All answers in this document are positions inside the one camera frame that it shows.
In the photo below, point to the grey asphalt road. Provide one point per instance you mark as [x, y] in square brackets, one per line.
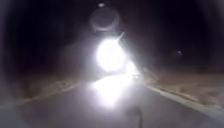
[66, 113]

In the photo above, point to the dry grass verge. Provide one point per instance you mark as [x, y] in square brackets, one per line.
[43, 87]
[190, 85]

